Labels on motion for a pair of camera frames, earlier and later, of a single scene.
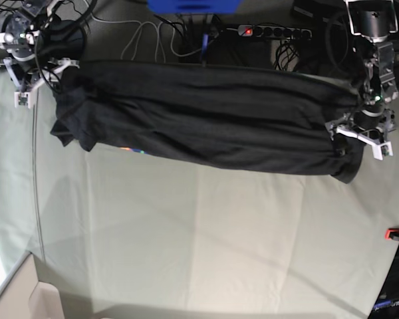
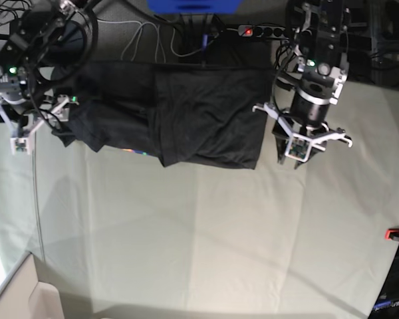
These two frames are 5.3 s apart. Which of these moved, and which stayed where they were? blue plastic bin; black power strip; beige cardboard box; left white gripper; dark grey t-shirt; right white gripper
Moved: left white gripper; right white gripper; dark grey t-shirt
Stayed: blue plastic bin; beige cardboard box; black power strip
